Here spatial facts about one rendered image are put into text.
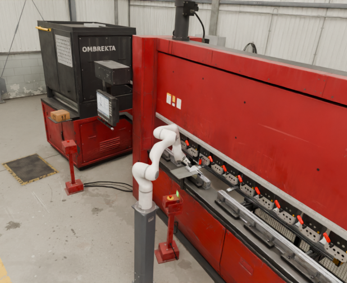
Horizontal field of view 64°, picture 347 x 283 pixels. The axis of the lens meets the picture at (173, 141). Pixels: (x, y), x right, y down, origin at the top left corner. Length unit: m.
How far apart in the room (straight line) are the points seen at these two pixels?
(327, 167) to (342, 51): 4.59
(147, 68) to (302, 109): 1.94
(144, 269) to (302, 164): 1.77
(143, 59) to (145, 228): 1.87
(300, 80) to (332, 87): 0.21
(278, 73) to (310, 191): 0.85
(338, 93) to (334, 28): 4.67
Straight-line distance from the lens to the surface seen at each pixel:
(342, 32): 6.47
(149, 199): 2.45
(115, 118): 3.51
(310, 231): 2.29
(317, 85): 1.97
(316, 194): 2.15
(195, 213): 3.13
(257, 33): 7.20
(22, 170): 5.31
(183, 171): 3.07
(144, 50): 3.33
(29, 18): 9.16
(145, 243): 2.72
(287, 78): 2.08
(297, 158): 2.15
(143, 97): 3.46
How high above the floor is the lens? 2.60
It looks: 25 degrees down
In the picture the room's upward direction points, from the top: 4 degrees clockwise
